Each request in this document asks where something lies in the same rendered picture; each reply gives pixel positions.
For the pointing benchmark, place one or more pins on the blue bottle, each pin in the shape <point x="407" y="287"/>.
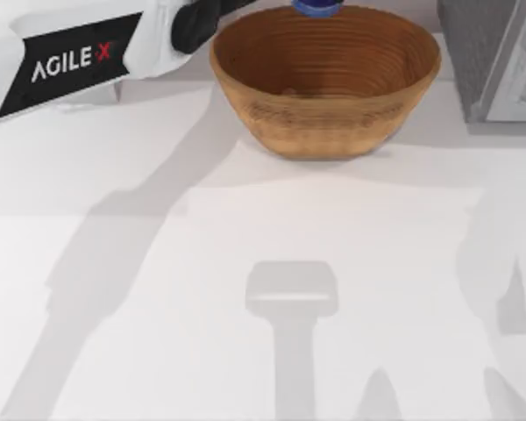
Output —
<point x="317" y="6"/>

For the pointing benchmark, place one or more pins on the brown woven basket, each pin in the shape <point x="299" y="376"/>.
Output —
<point x="324" y="83"/>

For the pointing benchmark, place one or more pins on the grey cabinet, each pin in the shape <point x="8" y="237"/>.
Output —
<point x="495" y="57"/>

